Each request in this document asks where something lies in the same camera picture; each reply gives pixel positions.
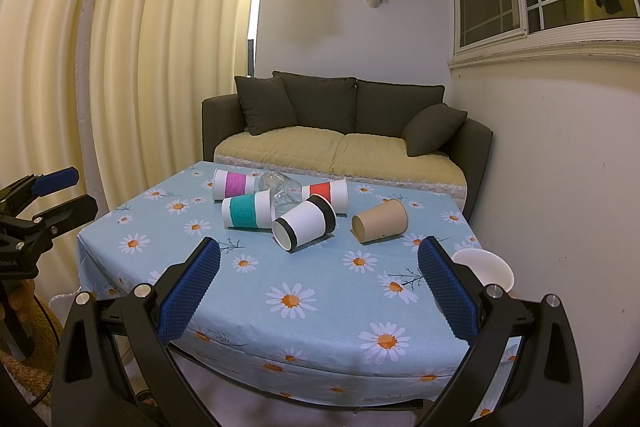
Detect brown paper cup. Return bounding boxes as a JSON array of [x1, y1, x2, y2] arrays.
[[352, 198, 409, 244]]

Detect white cup teal sleeve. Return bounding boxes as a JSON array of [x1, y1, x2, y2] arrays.
[[221, 190, 274, 230]]

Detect white cup magenta sleeve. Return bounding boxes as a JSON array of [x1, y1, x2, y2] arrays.
[[213, 168, 258, 200]]

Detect white cup black bands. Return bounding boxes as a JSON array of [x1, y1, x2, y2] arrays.
[[271, 194, 336, 253]]

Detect white cup red sleeve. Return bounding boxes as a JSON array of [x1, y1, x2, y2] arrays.
[[302, 179, 348, 215]]

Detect woven wicker basket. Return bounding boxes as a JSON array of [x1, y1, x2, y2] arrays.
[[1, 280, 62, 412]]

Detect white ceramic mug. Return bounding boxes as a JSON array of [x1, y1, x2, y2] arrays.
[[452, 248, 515, 293]]

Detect blue daisy tablecloth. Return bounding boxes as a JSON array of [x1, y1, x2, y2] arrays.
[[77, 161, 478, 407]]

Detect clear plastic bottle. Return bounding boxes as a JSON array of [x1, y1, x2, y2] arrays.
[[258, 171, 303, 218]]

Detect cream pleated curtain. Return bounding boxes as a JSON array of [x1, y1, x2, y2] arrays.
[[1, 0, 250, 209]]

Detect yellow quilted sofa cover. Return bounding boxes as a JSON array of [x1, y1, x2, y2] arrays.
[[214, 126, 469, 209]]

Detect left dark throw pillow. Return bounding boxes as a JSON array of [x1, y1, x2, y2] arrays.
[[234, 76, 297, 135]]

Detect dark throw pillow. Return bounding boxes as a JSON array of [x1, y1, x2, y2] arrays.
[[401, 103, 468, 157], [234, 76, 297, 135]]

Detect right dark throw pillow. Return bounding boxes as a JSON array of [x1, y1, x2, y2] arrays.
[[401, 103, 468, 157]]

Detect dark grey sofa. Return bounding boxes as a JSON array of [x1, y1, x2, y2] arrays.
[[202, 70, 494, 218]]

